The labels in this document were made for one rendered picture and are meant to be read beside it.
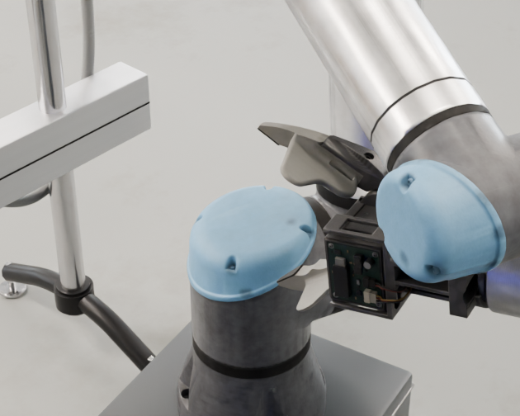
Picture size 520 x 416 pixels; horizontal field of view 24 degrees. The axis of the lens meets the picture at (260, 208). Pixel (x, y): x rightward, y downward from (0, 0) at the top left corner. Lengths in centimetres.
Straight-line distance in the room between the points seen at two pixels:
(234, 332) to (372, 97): 39
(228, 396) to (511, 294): 38
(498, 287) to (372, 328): 168
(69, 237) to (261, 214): 127
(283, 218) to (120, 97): 120
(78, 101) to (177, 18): 153
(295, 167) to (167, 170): 210
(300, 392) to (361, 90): 47
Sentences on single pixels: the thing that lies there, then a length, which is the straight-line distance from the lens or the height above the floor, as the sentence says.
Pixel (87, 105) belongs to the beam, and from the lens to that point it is 221.
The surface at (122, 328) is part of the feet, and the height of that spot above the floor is 11.
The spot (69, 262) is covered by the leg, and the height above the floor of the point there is 21.
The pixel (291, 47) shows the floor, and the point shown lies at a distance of 355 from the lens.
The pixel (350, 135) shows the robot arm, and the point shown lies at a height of 108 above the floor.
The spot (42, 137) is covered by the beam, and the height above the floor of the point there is 53.
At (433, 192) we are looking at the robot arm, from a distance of 71.
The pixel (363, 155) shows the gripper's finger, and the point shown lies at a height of 116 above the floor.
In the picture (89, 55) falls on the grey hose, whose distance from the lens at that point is 229.
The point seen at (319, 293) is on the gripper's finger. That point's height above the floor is 105.
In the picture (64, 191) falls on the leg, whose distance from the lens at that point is 228.
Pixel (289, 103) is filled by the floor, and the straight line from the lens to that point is 327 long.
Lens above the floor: 166
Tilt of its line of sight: 36 degrees down
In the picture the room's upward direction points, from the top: straight up
